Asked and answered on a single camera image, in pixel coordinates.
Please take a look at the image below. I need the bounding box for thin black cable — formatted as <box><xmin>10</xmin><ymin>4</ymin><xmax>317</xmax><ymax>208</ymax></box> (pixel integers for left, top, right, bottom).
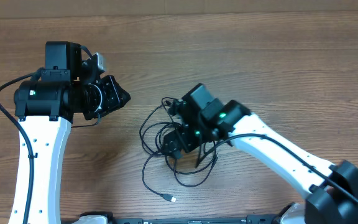
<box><xmin>154</xmin><ymin>96</ymin><xmax>219</xmax><ymax>188</ymax></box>

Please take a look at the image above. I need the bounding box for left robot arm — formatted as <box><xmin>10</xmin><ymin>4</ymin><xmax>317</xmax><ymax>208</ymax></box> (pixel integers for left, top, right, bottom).
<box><xmin>9</xmin><ymin>41</ymin><xmax>131</xmax><ymax>223</ymax></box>

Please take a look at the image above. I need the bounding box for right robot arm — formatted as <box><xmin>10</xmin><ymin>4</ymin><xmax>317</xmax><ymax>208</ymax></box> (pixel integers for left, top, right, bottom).
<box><xmin>160</xmin><ymin>83</ymin><xmax>358</xmax><ymax>224</ymax></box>

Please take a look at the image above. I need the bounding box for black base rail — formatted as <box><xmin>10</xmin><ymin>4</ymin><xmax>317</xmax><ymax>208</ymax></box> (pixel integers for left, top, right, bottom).
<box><xmin>78</xmin><ymin>211</ymin><xmax>279</xmax><ymax>224</ymax></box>

